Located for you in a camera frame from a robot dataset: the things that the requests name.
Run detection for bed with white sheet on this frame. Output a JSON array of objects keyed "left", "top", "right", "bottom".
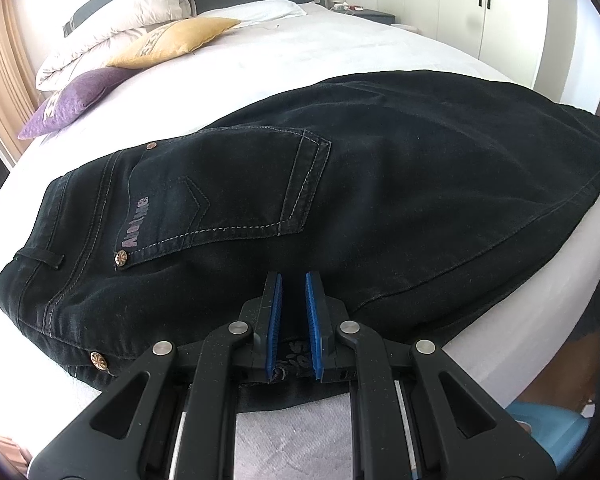
[{"left": 0, "top": 2, "right": 600, "bottom": 480}]

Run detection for white wardrobe with black handles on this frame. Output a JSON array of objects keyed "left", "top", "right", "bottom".
[{"left": 375, "top": 0, "right": 600, "bottom": 106}]

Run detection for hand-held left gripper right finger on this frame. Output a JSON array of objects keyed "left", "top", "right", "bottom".
[{"left": 305, "top": 270, "right": 563, "bottom": 480}]

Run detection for dark grey nightstand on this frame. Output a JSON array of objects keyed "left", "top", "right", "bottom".
[{"left": 330, "top": 2, "right": 398, "bottom": 23}]

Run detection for beige curtain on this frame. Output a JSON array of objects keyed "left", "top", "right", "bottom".
[{"left": 0, "top": 0, "right": 38, "bottom": 126}]

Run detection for black denim pants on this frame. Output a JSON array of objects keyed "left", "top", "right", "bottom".
[{"left": 0, "top": 69, "right": 600, "bottom": 411}]

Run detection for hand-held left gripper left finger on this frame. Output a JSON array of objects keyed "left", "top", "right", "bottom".
[{"left": 32, "top": 271, "right": 283, "bottom": 480}]

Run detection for folded cream duvet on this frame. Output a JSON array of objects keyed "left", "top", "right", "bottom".
[{"left": 35, "top": 0, "right": 201, "bottom": 92}]

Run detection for purple cushion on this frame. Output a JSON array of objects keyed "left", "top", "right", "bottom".
[{"left": 17, "top": 66, "right": 136, "bottom": 140}]

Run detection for blue plastic stool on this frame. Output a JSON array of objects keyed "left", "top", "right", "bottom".
[{"left": 510, "top": 400, "right": 593, "bottom": 471}]

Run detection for yellow cushion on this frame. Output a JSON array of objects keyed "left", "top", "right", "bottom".
[{"left": 105, "top": 16, "right": 243, "bottom": 70}]

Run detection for white pillow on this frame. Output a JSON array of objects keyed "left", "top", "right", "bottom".
[{"left": 197, "top": 0, "right": 308, "bottom": 23}]

